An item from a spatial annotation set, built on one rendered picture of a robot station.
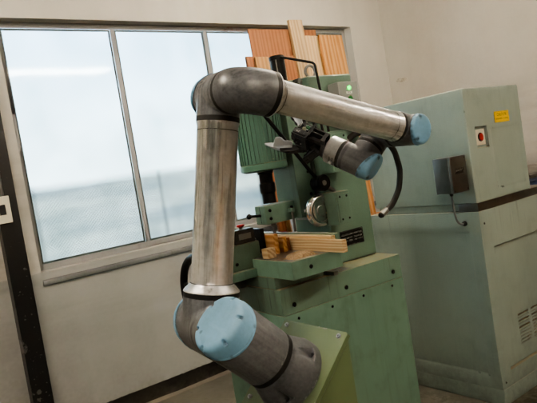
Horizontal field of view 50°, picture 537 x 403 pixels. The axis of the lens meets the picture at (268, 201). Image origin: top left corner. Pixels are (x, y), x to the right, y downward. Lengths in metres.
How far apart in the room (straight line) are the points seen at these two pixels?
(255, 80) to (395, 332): 1.24
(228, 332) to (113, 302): 2.02
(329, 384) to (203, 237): 0.48
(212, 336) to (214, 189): 0.37
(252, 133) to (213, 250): 0.70
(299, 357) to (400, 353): 0.95
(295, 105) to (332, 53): 2.78
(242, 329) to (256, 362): 0.09
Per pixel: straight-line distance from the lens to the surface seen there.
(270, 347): 1.39
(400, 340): 2.34
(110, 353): 3.36
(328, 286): 2.07
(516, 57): 4.19
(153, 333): 3.44
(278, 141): 1.88
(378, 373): 2.28
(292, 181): 2.19
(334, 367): 1.46
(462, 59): 4.40
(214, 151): 1.50
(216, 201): 1.49
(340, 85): 2.23
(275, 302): 1.98
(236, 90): 1.43
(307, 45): 4.15
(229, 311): 1.38
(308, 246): 2.02
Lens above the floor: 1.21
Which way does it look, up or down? 3 degrees down
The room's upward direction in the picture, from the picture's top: 9 degrees counter-clockwise
